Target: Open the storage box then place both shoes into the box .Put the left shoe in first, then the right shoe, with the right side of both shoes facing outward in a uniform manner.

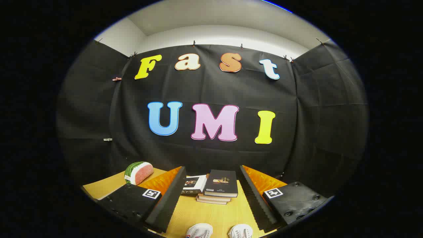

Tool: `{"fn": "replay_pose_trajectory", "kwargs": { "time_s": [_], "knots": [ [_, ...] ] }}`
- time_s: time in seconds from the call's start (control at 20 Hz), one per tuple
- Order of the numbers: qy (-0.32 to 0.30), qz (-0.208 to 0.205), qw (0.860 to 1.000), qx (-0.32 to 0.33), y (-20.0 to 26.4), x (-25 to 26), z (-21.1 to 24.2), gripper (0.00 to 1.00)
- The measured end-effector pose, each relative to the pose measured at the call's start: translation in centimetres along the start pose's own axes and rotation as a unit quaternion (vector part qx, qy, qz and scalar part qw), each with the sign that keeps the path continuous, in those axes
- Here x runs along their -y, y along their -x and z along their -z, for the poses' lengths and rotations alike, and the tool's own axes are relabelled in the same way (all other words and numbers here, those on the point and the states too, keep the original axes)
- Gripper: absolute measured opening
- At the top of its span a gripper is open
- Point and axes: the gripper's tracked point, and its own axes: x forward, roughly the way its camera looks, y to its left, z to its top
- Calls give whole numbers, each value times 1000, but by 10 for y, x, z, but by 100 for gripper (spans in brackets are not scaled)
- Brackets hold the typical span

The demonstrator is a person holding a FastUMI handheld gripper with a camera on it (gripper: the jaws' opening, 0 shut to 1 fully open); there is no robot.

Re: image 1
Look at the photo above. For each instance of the stacked book with pale pages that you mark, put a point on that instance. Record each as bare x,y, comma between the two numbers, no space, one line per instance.
211,201
214,197

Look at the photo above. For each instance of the black cover book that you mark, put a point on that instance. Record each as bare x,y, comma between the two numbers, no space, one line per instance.
221,183

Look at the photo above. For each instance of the white cover book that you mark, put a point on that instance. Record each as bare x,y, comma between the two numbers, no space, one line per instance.
193,183

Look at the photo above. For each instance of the watermelon slice plush toy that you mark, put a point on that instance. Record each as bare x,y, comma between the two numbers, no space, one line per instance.
140,173

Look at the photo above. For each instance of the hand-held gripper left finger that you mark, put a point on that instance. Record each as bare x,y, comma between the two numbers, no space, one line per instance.
165,205

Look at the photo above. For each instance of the white canvas shoe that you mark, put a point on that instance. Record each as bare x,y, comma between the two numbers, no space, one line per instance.
200,231
240,231

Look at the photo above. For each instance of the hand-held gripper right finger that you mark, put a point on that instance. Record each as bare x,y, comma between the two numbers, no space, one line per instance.
256,201

